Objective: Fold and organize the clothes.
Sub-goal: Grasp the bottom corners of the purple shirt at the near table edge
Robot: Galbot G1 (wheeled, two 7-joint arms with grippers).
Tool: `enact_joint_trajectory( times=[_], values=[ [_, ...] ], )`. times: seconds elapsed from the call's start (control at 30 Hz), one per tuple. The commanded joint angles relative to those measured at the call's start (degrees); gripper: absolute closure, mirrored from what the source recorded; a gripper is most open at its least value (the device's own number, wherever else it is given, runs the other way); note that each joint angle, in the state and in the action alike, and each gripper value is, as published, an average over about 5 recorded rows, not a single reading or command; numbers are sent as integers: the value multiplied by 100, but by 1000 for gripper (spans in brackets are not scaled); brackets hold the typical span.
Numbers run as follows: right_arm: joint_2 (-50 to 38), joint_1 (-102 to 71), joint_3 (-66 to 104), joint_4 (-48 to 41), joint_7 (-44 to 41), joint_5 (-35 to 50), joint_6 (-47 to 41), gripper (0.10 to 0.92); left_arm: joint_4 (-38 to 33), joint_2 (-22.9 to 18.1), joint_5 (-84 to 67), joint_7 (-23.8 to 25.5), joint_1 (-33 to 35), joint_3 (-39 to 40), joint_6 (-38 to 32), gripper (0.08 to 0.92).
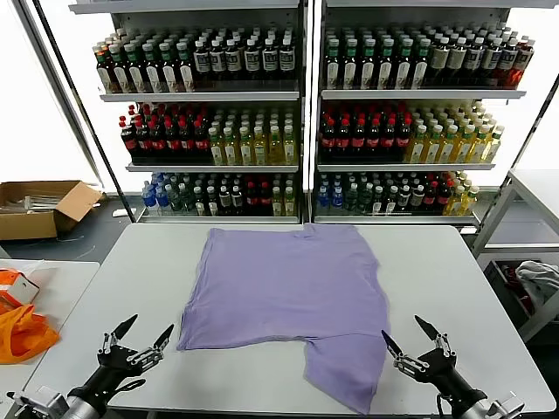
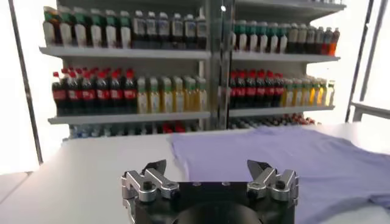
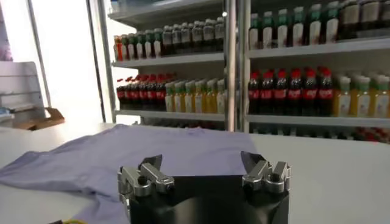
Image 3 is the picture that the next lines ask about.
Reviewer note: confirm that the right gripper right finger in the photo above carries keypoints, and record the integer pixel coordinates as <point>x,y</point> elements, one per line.
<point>268,178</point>

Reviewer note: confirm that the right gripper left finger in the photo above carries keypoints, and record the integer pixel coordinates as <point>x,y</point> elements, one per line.
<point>143,179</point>

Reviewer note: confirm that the purple t-shirt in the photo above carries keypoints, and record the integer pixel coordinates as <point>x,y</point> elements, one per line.
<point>122,158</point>

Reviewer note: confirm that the yellow juice bottle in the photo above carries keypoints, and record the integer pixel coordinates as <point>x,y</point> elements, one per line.
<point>200,102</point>
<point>342,103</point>
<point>189,102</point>
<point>179,102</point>
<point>361,103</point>
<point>381,103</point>
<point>211,102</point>
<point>169,102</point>
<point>221,102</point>

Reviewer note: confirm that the red-cap cola bottle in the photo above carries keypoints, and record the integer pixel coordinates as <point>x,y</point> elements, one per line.
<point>143,95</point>
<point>152,95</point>
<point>128,95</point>
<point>294,94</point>
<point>253,94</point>
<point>121,95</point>
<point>309,94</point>
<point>267,94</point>
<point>280,94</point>
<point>325,94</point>
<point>161,95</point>
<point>135,95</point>

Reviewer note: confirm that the open cardboard box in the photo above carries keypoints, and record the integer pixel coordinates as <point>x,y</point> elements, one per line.
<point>45,120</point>

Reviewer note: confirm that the grey metal shelf unit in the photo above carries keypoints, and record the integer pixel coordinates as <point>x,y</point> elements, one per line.
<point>170,59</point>
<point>304,50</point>

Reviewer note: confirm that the black slanted pole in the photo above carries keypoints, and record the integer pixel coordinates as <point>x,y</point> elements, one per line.
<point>96,61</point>

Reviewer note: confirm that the green-cap dark drink bottle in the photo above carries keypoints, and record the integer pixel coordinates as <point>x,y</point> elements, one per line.
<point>268,35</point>
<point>331,29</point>
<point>148,48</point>
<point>298,32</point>
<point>132,50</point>
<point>124,50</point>
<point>140,48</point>
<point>253,36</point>
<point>314,30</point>
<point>157,47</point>
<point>282,33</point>

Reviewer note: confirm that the reddish-brown drink bottle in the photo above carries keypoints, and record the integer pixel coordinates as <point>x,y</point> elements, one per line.
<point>118,50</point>

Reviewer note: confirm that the white-cap dark bottle grey label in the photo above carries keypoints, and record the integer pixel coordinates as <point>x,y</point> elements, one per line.
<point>197,36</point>
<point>208,35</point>
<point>167,39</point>

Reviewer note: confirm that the white plastic rack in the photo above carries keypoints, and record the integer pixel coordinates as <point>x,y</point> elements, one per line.
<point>21,85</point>

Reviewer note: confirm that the dark bottle beige label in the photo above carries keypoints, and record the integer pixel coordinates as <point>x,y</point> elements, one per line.
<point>369,16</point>
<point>349,18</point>

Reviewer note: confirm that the dark bottle navy label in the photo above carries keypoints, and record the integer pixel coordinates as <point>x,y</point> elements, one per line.
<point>385,15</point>

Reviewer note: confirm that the grey slanted frame post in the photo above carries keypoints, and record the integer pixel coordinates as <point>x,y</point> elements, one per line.
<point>39,53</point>

